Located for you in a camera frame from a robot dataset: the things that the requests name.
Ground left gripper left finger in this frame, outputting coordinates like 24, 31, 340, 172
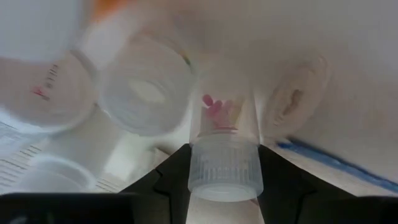
0, 142, 192, 224

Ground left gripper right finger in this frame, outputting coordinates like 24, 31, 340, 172
257, 144, 398, 224

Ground clear vial pink pills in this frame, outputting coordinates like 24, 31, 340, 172
187, 74, 264, 203

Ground clear vial colourful pills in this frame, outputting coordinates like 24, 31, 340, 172
98, 39, 197, 137

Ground white bottle printed label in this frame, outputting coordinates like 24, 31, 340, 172
0, 51, 98, 133

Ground white plastic perforated bin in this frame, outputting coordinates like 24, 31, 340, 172
0, 0, 398, 200

